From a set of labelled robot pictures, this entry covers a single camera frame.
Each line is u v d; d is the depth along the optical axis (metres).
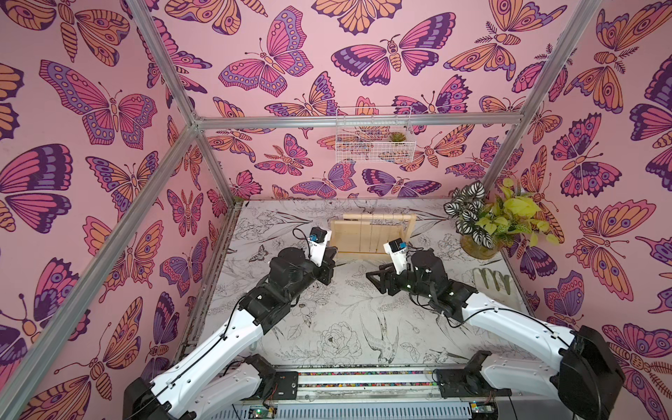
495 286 0.92
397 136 0.93
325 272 0.63
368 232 1.22
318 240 0.59
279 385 0.73
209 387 0.53
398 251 0.69
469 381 0.65
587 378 0.39
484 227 0.83
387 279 0.69
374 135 0.96
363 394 0.73
